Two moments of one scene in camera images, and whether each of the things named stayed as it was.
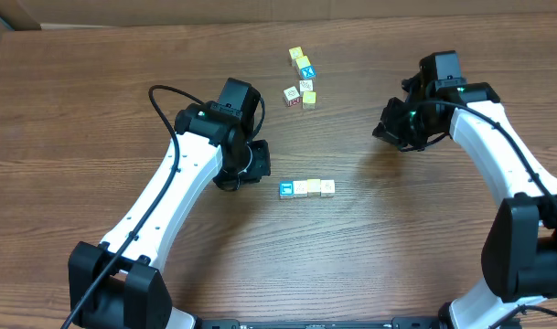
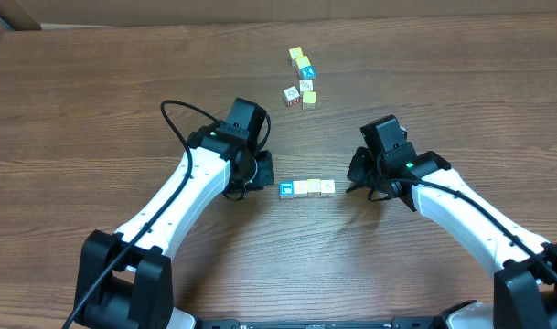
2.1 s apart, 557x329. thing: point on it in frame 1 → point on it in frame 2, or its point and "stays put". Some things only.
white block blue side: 327,187 stays put
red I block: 300,188 stays put
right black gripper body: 402,124 → 364,168
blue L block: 286,189 stays put
